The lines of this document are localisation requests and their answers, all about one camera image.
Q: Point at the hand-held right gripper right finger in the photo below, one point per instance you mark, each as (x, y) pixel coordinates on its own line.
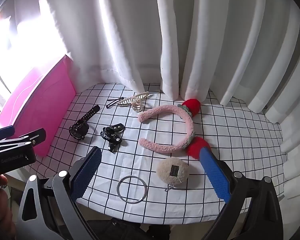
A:
(213, 172)

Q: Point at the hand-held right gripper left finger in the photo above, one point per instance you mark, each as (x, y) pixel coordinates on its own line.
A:
(90, 170)

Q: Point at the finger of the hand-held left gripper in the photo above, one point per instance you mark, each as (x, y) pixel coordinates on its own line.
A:
(3, 131)
(27, 138)

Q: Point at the pink plastic basin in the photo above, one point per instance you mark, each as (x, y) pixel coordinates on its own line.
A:
(40, 100)

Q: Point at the black wristwatch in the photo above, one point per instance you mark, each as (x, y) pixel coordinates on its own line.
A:
(80, 127)

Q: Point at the cream fluffy round pendant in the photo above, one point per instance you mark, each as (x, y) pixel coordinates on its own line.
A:
(170, 172)

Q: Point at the pink fluffy strawberry headband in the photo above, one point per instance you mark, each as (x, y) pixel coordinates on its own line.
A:
(189, 127)

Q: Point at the pearl claw hair clip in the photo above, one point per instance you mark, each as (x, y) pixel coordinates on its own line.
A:
(126, 101)

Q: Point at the pearl strand hair clip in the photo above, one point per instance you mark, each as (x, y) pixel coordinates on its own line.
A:
(137, 108)

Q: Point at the person's left hand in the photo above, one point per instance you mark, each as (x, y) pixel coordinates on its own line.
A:
(2, 205)

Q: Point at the silver bangle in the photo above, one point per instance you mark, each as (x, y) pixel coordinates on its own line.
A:
(117, 189)

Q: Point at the white checked tablecloth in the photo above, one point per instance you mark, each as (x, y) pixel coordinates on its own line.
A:
(215, 130)

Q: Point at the black hair pin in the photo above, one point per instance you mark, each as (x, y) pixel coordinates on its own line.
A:
(107, 107)

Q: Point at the white curtain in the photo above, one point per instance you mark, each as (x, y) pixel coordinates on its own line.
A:
(215, 30)

